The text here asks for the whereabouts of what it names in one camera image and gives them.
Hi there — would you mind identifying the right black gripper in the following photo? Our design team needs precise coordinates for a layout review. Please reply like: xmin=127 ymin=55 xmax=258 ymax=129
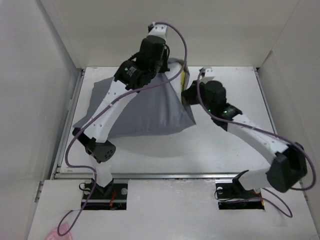
xmin=181 ymin=80 xmax=215 ymax=113

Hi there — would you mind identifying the white pillow yellow edge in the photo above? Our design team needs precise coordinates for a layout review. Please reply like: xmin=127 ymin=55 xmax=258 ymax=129
xmin=180 ymin=64 xmax=190 ymax=106

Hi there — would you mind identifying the grey pillowcase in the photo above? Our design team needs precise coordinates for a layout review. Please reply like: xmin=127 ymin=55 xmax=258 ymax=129
xmin=72 ymin=56 xmax=197 ymax=139

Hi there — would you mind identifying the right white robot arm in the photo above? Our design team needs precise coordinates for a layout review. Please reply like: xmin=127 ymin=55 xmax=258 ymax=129
xmin=181 ymin=80 xmax=308 ymax=197

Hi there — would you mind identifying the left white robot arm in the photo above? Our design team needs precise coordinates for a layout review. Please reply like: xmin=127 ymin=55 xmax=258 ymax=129
xmin=72 ymin=35 xmax=170 ymax=199

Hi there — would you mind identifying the pink cloth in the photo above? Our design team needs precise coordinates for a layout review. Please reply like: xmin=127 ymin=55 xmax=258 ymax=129
xmin=47 ymin=222 xmax=73 ymax=240

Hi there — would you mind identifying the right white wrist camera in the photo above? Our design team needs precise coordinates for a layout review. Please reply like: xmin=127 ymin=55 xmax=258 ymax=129
xmin=199 ymin=67 xmax=216 ymax=83

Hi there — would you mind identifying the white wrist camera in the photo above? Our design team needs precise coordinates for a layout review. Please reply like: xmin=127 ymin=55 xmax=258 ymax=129
xmin=148 ymin=22 xmax=167 ymax=40
xmin=199 ymin=67 xmax=216 ymax=83

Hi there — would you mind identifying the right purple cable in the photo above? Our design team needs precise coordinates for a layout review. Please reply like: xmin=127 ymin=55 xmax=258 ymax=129
xmin=196 ymin=71 xmax=316 ymax=218

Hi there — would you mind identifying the purple cable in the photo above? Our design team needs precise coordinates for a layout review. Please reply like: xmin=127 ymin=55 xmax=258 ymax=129
xmin=196 ymin=71 xmax=316 ymax=218
xmin=57 ymin=21 xmax=188 ymax=236

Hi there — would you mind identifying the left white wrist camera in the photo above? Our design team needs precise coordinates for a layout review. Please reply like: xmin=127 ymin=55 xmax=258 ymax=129
xmin=148 ymin=22 xmax=167 ymax=40

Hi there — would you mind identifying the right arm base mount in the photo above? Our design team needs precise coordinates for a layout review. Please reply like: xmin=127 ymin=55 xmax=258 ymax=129
xmin=214 ymin=170 xmax=265 ymax=210

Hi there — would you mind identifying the metal rail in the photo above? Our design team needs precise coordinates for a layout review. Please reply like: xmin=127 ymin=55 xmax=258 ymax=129
xmin=53 ymin=171 xmax=268 ymax=180

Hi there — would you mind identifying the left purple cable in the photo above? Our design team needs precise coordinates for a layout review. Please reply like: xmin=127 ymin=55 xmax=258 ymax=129
xmin=57 ymin=21 xmax=188 ymax=236

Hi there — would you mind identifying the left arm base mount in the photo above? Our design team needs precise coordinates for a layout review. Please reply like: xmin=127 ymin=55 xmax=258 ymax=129
xmin=78 ymin=179 xmax=128 ymax=211

